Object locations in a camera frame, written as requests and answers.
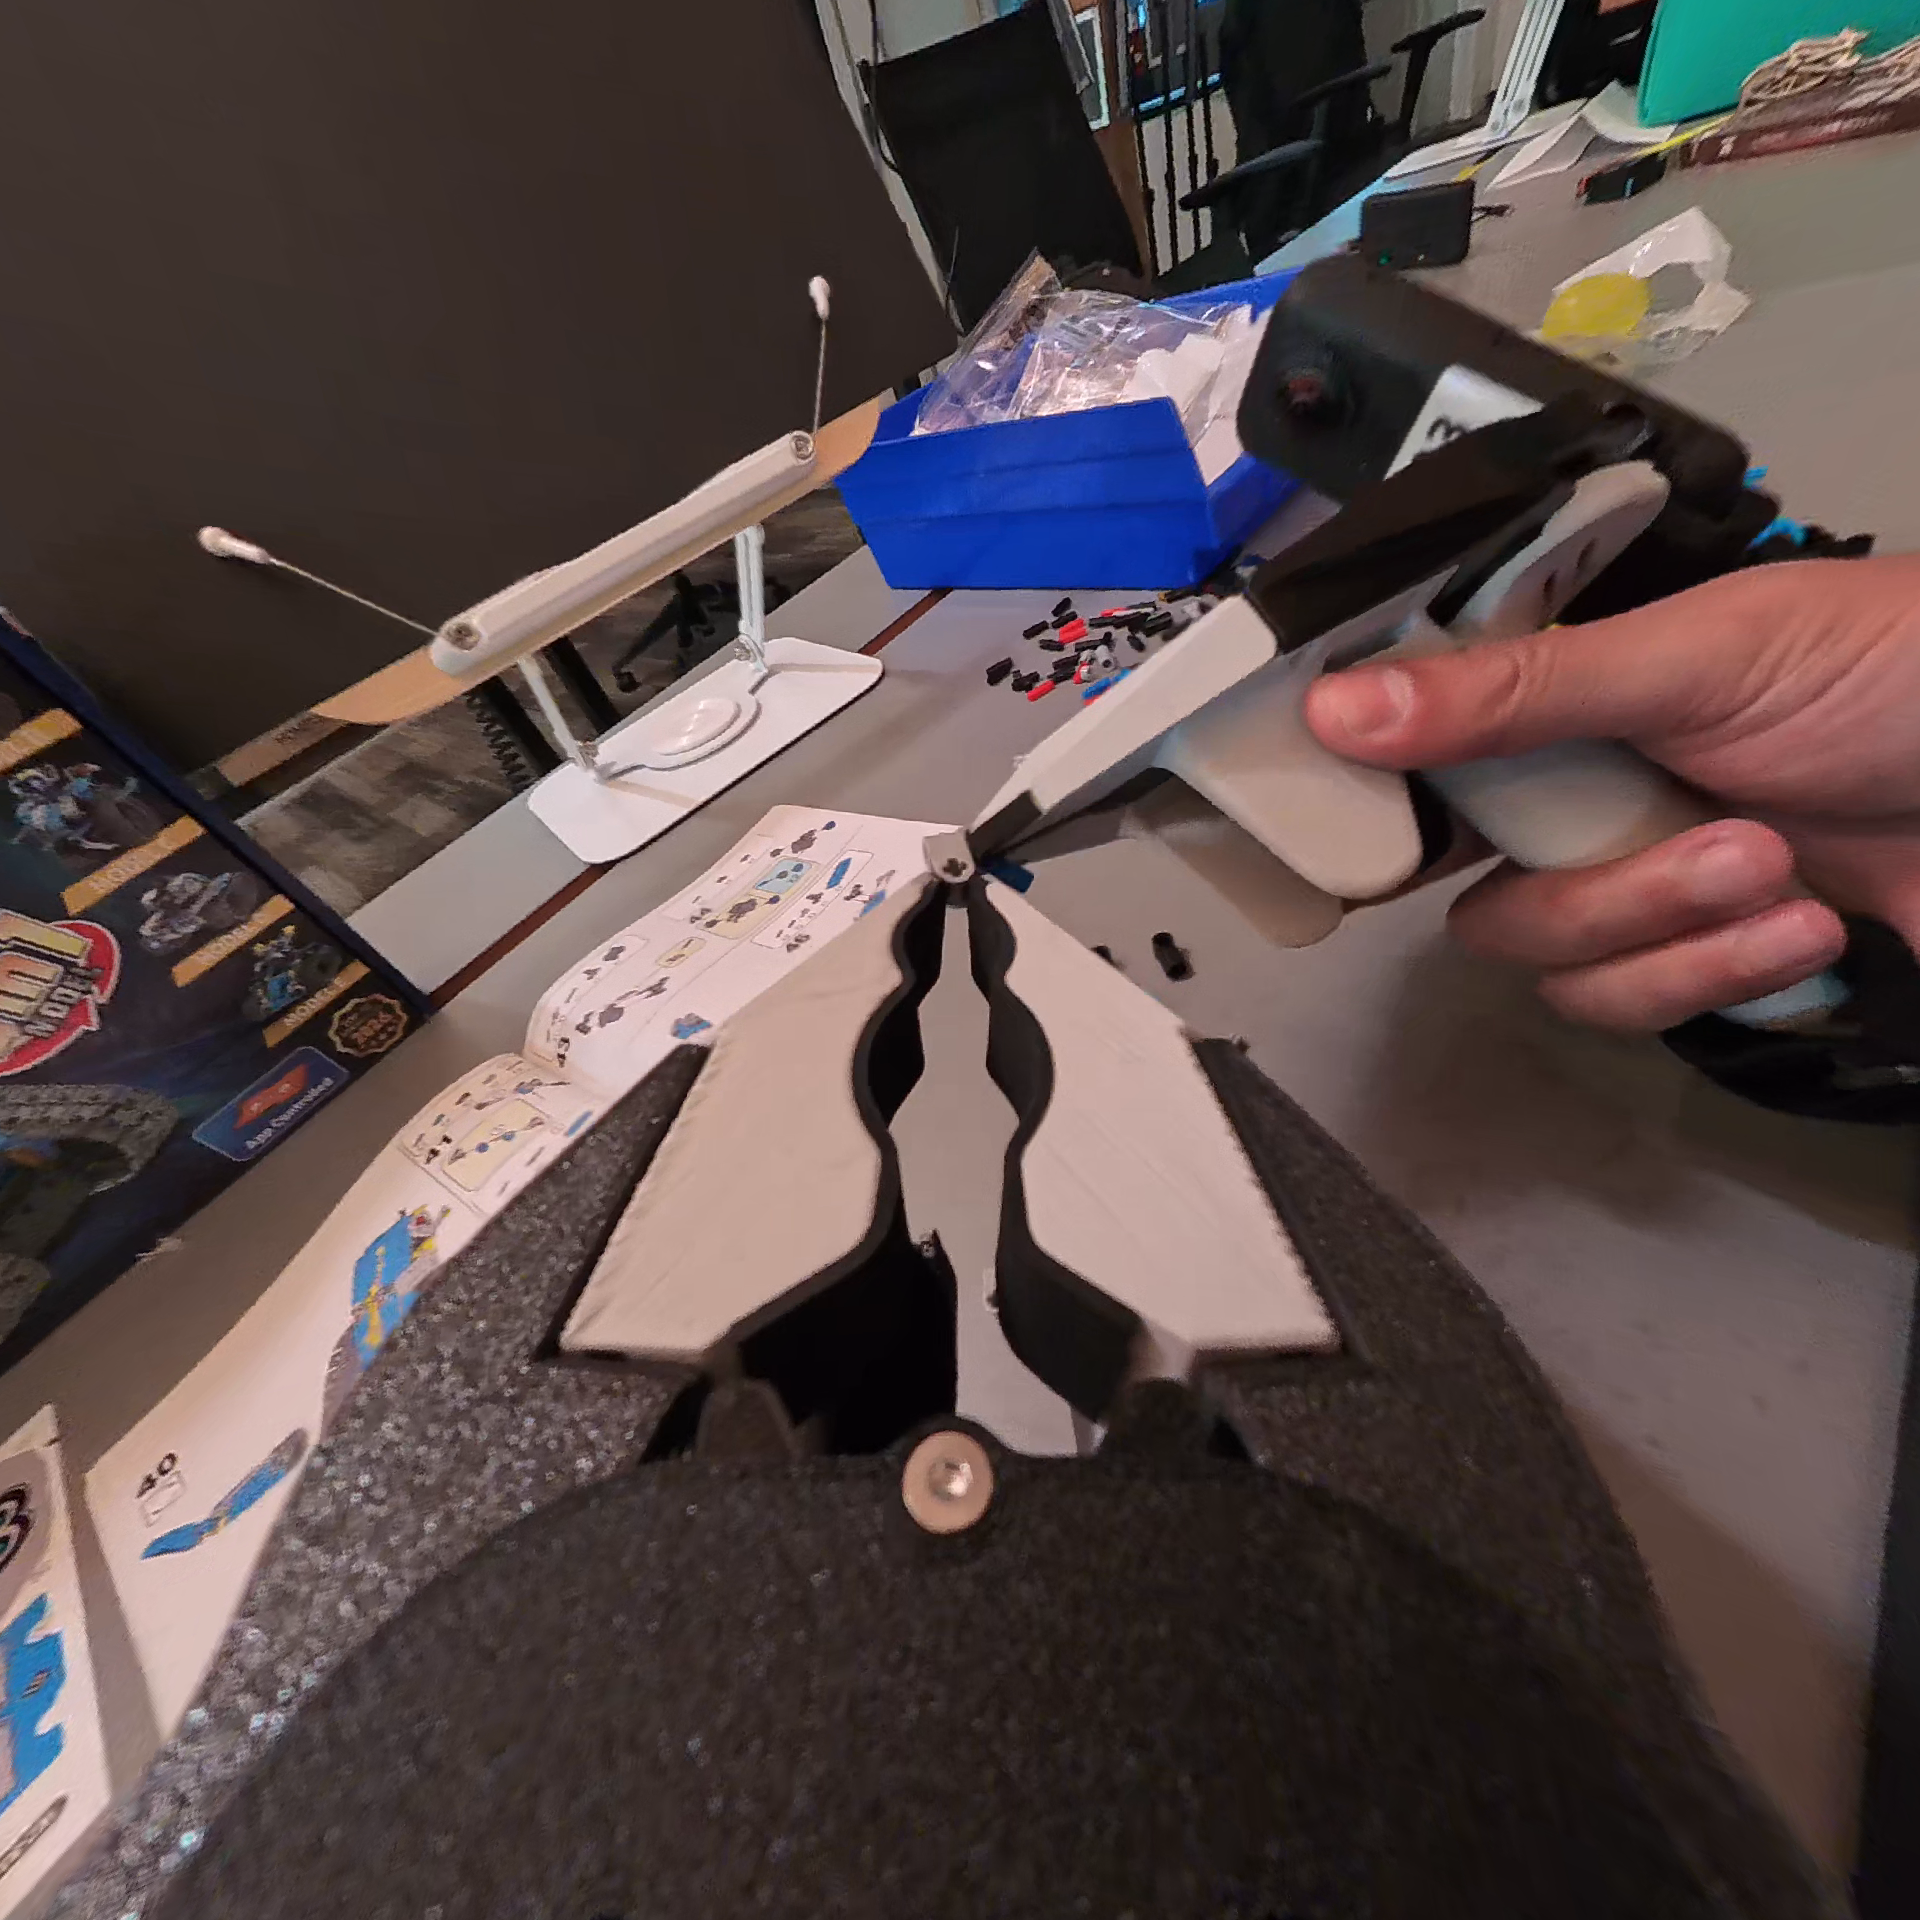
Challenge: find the open instruction booklet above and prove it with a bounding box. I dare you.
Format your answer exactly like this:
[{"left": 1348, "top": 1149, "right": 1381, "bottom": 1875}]
[{"left": 83, "top": 804, "right": 968, "bottom": 1749}]

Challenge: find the blue storage bin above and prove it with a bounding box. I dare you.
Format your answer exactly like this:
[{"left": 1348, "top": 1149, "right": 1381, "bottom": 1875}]
[{"left": 832, "top": 269, "right": 1308, "bottom": 591}]

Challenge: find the black office chair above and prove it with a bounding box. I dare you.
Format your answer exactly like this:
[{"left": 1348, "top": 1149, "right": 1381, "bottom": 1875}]
[
  {"left": 870, "top": 6, "right": 1142, "bottom": 324},
  {"left": 1183, "top": 0, "right": 1488, "bottom": 273}
]

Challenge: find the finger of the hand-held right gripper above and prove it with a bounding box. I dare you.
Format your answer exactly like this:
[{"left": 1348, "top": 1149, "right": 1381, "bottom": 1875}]
[{"left": 972, "top": 596, "right": 1285, "bottom": 868}]

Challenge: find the blue sticker sheet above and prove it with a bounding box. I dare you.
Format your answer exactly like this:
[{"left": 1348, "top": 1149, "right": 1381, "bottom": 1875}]
[{"left": 0, "top": 1402, "right": 115, "bottom": 1914}]

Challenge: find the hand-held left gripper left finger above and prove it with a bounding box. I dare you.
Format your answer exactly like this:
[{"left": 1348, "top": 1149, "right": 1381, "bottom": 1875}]
[{"left": 547, "top": 878, "right": 947, "bottom": 1426}]

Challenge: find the black power adapter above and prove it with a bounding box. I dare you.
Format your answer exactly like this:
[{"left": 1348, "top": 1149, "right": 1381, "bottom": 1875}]
[{"left": 1358, "top": 175, "right": 1479, "bottom": 273}]

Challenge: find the person's right hand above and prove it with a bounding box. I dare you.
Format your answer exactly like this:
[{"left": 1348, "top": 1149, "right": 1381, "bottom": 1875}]
[{"left": 1303, "top": 547, "right": 1920, "bottom": 1037}]

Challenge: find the green felt bag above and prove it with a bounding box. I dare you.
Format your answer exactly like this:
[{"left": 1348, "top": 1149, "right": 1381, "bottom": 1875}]
[{"left": 1633, "top": 0, "right": 1920, "bottom": 129}]

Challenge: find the pile of small building pieces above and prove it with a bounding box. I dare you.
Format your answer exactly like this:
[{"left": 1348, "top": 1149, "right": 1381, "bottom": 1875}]
[{"left": 983, "top": 586, "right": 1248, "bottom": 707}]

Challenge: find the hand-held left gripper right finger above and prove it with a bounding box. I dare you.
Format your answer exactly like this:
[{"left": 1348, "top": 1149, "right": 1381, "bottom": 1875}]
[{"left": 967, "top": 885, "right": 1342, "bottom": 1423}]

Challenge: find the yellow item in clear bag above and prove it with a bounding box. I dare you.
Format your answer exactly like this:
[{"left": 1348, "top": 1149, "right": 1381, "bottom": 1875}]
[{"left": 1536, "top": 209, "right": 1753, "bottom": 374}]

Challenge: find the dark blue toy box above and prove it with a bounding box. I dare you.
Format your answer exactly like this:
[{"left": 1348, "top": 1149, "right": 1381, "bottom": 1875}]
[{"left": 0, "top": 607, "right": 436, "bottom": 1374}]

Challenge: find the bundle of clear plastic bags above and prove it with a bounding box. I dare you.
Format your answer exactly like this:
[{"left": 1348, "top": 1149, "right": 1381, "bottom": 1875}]
[{"left": 911, "top": 251, "right": 1278, "bottom": 441}]

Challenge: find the grey desk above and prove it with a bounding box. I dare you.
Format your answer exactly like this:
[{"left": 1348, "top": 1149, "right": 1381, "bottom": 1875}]
[{"left": 0, "top": 89, "right": 1920, "bottom": 1920}]

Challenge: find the wooden top desk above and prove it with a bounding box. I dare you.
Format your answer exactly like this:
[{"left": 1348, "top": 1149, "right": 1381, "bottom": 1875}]
[{"left": 307, "top": 394, "right": 902, "bottom": 730}]

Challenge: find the white paper sheet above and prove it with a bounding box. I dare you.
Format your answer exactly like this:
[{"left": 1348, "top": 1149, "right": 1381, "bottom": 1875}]
[{"left": 1409, "top": 82, "right": 1683, "bottom": 190}]

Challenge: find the black partition panel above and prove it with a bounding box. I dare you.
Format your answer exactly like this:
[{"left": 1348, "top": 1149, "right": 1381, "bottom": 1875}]
[{"left": 0, "top": 0, "right": 963, "bottom": 781}]

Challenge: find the white folding stand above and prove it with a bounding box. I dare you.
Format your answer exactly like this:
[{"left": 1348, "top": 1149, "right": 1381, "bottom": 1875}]
[
  {"left": 199, "top": 275, "right": 886, "bottom": 866},
  {"left": 1476, "top": 0, "right": 1561, "bottom": 129}
]

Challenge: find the twine bundle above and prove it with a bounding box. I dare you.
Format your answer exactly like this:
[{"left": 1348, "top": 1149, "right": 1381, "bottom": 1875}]
[{"left": 1739, "top": 29, "right": 1920, "bottom": 114}]

